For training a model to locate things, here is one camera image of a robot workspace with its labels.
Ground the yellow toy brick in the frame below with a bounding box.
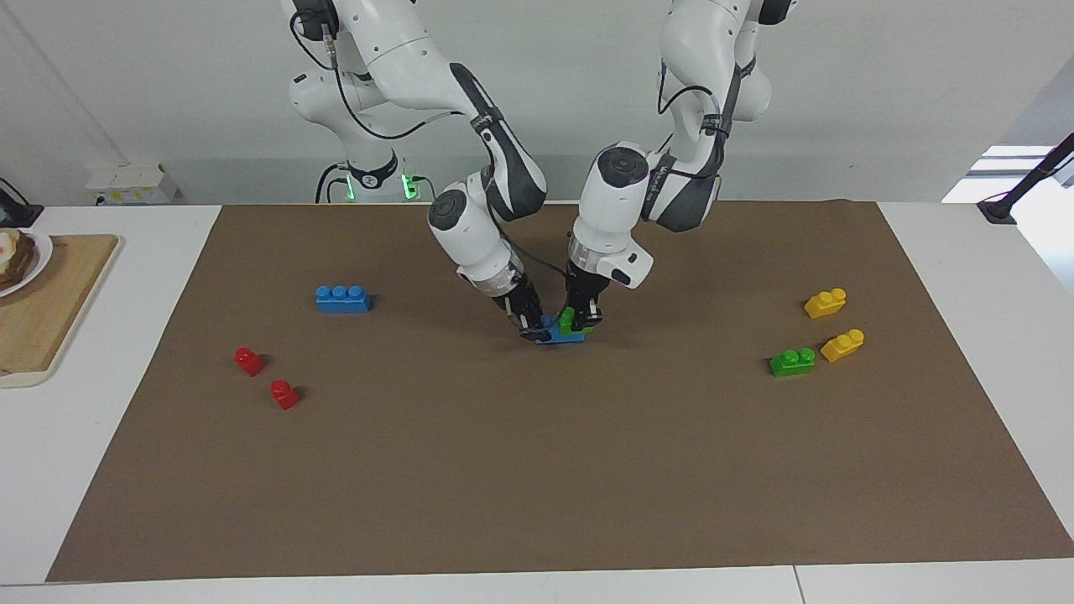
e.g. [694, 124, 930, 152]
[820, 328, 866, 363]
[804, 288, 847, 319]

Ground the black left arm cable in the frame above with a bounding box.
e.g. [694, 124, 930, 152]
[656, 57, 733, 181]

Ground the blue three-stud toy brick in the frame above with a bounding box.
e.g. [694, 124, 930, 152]
[535, 315, 588, 346]
[315, 285, 372, 314]

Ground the wooden cutting board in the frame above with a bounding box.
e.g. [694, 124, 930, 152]
[0, 234, 121, 388]

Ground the black stand base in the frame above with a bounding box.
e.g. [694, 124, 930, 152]
[0, 177, 44, 228]

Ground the black camera stand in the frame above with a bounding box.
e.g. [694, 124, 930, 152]
[977, 133, 1074, 226]

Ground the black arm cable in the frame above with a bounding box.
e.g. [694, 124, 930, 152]
[289, 8, 573, 283]
[656, 57, 733, 181]

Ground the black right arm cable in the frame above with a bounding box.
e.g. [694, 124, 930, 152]
[289, 8, 573, 283]

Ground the white plate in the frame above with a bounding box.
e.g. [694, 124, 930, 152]
[0, 228, 55, 297]

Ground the toasted sandwich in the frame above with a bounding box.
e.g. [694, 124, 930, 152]
[0, 230, 37, 291]

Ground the green brick with white stickers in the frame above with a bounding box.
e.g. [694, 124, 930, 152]
[769, 347, 816, 378]

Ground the white power box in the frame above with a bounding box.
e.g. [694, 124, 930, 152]
[86, 163, 180, 206]

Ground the brown table mat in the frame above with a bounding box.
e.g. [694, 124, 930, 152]
[46, 200, 1074, 582]

